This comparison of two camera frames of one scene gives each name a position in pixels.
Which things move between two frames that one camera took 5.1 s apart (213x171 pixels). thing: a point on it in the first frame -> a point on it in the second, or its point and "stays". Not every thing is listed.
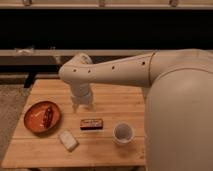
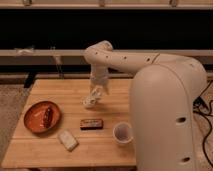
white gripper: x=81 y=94 -> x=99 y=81
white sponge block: x=68 y=140 stays
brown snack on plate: x=48 y=117 stays
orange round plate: x=42 y=117 stays
